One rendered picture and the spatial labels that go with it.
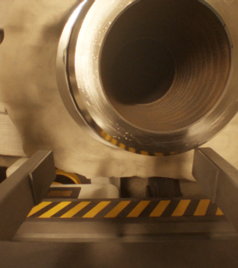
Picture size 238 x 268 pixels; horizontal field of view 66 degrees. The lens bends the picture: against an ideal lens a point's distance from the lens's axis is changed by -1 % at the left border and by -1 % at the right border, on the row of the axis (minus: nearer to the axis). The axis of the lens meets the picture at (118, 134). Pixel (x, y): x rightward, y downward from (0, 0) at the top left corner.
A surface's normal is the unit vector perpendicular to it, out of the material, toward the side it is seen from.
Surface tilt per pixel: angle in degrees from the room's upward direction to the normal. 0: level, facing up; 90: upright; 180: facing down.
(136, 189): 0
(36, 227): 0
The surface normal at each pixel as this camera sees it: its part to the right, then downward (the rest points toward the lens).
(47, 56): 0.79, 0.43
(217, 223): -0.02, 0.29
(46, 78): 0.85, 0.16
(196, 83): -0.97, -0.23
